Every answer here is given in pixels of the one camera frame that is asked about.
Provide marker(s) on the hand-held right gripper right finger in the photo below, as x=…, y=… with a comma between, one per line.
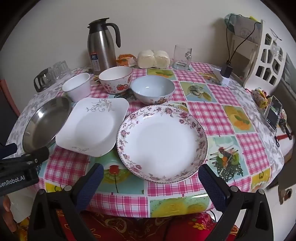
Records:
x=210, y=185

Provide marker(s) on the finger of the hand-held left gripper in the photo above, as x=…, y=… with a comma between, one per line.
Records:
x=34, y=157
x=9, y=150

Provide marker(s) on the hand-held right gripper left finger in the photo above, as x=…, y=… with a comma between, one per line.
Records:
x=90, y=185

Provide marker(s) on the large steel basin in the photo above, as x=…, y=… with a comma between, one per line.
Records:
x=44, y=122

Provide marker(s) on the white square plate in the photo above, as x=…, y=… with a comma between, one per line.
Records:
x=92, y=129

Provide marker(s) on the round floral rim plate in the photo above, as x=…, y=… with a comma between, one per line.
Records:
x=161, y=143

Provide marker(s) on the white square bowl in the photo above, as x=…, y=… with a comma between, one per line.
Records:
x=76, y=90

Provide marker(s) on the strawberry print bowl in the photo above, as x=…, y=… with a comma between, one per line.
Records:
x=115, y=87

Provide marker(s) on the light blue bowl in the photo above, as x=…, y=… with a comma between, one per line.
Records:
x=152, y=85

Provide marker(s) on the person's left hand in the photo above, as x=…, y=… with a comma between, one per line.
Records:
x=5, y=208

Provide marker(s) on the pink checked tablecloth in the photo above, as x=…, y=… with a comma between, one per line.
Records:
x=231, y=111

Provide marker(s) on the clear drinking glass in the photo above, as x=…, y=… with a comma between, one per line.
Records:
x=57, y=69
x=66, y=67

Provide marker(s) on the black key bundle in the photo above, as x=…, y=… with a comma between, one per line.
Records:
x=285, y=125

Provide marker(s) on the smartphone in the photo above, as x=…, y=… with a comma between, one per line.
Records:
x=274, y=113

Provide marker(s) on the colourful candy packet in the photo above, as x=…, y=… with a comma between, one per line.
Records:
x=260, y=97

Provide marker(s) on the black charger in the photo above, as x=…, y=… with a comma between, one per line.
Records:
x=226, y=70

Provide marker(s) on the orange snack packet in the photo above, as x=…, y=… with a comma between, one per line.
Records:
x=124, y=60

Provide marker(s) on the stainless steel thermos jug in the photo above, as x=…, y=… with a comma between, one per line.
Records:
x=101, y=46

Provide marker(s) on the clear glass mug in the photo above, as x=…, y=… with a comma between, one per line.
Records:
x=181, y=58

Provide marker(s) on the bag of steamed buns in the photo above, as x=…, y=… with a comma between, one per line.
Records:
x=145, y=59
x=162, y=59

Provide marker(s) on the white openwork plastic rack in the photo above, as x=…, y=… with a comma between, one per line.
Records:
x=268, y=60

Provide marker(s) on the white paper bag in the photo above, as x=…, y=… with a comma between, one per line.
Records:
x=247, y=29

